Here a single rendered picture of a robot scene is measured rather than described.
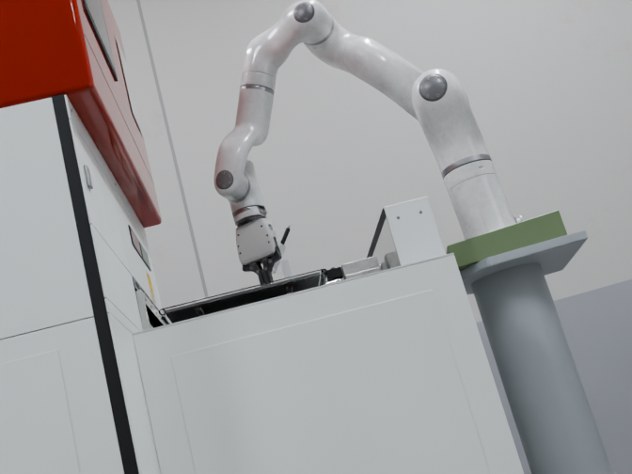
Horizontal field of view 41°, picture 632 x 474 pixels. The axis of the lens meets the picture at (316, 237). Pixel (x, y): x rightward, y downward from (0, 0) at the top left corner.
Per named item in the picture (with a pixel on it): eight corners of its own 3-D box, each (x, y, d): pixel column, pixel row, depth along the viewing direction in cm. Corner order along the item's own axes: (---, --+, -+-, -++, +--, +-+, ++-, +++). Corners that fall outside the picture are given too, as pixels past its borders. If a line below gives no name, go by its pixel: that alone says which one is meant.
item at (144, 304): (142, 335, 171) (133, 291, 174) (172, 364, 213) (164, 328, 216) (150, 332, 171) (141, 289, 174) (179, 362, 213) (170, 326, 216)
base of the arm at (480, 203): (531, 240, 199) (504, 170, 204) (539, 220, 180) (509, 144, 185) (455, 265, 200) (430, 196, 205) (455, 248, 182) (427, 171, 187)
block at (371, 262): (344, 276, 184) (341, 263, 185) (343, 279, 187) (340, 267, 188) (379, 267, 184) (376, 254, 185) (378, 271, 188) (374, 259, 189)
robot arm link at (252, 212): (272, 208, 214) (275, 219, 214) (242, 220, 217) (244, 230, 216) (257, 202, 207) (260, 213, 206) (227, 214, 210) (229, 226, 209)
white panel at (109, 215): (93, 315, 135) (51, 96, 146) (166, 376, 213) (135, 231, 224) (113, 310, 135) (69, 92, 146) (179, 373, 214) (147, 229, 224)
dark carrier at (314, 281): (165, 313, 179) (164, 310, 179) (184, 339, 212) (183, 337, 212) (320, 274, 182) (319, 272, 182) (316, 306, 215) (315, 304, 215)
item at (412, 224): (402, 271, 165) (383, 206, 169) (376, 323, 218) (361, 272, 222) (448, 260, 166) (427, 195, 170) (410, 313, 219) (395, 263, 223)
